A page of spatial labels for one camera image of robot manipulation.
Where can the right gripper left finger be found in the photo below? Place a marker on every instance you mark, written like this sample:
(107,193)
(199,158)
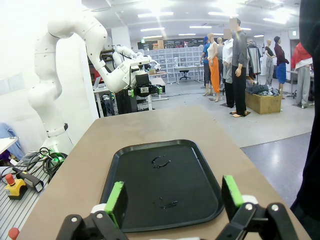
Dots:
(117,200)

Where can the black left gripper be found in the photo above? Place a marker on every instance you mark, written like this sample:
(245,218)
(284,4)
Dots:
(143,90)

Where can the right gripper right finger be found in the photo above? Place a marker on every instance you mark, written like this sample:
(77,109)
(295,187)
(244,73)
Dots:
(230,192)

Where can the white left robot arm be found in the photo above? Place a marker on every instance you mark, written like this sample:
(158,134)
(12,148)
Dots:
(45,100)

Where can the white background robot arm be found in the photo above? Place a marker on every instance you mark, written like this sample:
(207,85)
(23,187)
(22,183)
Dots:
(125,52)

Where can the black computer case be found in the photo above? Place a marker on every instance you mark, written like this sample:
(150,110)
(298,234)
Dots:
(126,102)

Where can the black office stool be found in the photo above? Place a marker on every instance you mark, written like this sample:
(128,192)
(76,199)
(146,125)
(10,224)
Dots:
(184,73)

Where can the black plastic serving tray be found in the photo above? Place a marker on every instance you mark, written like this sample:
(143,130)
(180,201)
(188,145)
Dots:
(175,180)

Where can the mannequin in blue outfit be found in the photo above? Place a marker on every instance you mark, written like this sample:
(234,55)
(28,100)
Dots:
(206,57)

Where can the mannequin in orange pants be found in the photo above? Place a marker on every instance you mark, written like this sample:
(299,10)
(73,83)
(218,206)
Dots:
(213,72)

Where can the black handheld enabling device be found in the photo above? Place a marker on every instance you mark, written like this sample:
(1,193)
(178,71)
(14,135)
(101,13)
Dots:
(30,180)

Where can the person in black sweater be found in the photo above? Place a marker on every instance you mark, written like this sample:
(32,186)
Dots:
(312,150)

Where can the large cardboard box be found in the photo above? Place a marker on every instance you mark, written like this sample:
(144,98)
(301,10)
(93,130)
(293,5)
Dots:
(262,103)

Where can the figure gray shirt black pants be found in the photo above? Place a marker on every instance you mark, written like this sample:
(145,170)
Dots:
(238,67)

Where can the yellow emergency stop button box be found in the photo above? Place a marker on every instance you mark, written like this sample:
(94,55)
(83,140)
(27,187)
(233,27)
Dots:
(16,190)

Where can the pile of dark clothes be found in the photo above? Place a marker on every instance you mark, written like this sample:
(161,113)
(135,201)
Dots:
(260,89)

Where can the red round button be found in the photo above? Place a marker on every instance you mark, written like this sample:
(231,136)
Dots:
(13,233)

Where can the clothes rack with garments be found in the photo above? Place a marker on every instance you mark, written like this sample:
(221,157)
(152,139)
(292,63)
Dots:
(253,60)

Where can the blue cloth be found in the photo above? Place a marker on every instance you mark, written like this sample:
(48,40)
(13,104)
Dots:
(10,135)

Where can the mannequin black top gray pants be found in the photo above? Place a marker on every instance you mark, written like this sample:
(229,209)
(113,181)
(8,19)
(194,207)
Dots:
(269,62)

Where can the mannequin maroon top blue skirt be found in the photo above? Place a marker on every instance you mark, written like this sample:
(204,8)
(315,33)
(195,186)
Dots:
(281,65)

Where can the mannequin red jacket gray pants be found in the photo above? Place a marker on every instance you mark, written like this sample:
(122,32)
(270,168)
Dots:
(302,75)

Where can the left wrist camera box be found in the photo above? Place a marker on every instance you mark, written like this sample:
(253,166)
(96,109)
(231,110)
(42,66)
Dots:
(142,80)

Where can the wall of white storage drawers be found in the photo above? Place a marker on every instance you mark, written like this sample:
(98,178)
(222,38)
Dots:
(170,57)

